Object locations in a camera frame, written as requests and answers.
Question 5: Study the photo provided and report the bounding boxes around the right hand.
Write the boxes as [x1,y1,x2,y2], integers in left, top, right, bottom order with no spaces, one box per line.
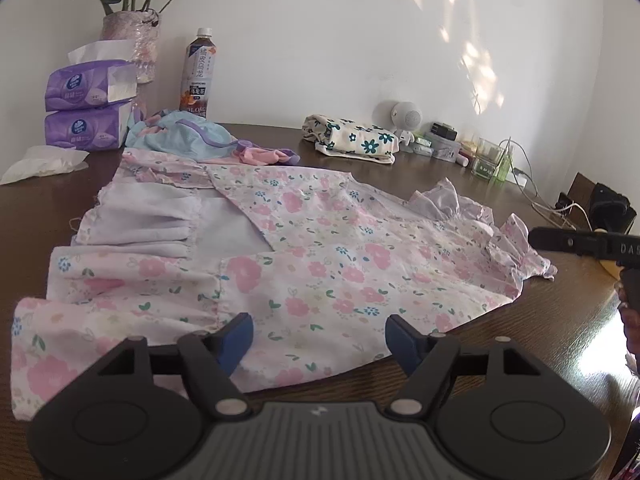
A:
[615,281,640,372]

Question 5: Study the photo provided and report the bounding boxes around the pink floral child dress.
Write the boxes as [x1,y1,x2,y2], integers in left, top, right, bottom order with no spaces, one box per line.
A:
[11,148,555,420]

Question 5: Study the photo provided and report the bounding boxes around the clear drinking glass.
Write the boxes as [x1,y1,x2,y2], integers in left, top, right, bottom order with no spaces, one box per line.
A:
[472,138,504,180]

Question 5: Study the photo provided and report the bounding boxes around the crumpled white tissue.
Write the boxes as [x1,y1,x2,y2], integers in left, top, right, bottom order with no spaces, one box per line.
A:
[1,145,89,185]

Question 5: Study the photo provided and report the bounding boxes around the lower purple tissue pack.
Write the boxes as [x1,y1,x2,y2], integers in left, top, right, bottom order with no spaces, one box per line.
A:
[44,102,132,152]

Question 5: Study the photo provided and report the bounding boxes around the green spray bottle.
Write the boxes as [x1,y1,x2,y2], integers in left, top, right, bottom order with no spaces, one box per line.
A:
[496,139,512,182]

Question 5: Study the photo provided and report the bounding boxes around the white charging cable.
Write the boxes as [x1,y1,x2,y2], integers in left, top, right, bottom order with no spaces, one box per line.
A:
[499,135,601,231]

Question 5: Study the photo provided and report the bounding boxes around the purple textured vase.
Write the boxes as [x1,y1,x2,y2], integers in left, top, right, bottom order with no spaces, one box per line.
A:
[101,10,160,84]

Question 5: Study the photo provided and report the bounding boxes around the blue pink purple garment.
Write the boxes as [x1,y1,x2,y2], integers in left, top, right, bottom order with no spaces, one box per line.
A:
[125,110,300,166]

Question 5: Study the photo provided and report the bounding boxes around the purple tissue pack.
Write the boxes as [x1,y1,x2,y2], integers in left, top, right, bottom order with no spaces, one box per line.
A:
[44,40,138,112]
[44,102,132,152]

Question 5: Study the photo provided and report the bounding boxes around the oolong tea bottle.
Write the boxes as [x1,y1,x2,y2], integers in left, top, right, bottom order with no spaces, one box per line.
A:
[179,27,217,118]

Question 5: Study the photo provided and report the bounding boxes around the black bag on chair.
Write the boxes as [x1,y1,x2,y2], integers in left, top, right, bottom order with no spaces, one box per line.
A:
[588,183,637,234]

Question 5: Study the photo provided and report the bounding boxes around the white robot figure speaker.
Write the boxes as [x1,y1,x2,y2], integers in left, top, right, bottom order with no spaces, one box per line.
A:
[390,102,422,145]

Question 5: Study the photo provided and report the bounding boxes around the grey printed tin box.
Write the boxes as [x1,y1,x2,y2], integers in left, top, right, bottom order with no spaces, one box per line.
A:
[427,134,460,162]

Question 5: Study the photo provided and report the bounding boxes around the brown wooden chair back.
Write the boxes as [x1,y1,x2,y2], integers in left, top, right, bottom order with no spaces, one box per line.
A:
[564,172,596,230]

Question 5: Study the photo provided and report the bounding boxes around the white power adapter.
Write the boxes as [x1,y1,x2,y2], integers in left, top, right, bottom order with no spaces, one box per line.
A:
[512,168,529,190]

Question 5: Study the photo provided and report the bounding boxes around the upper purple tissue pack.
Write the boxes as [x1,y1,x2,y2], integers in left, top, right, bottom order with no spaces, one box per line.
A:
[44,40,138,112]

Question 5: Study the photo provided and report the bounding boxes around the folded cream blue-flower cloth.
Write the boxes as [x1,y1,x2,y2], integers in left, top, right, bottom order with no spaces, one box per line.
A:
[302,114,399,165]

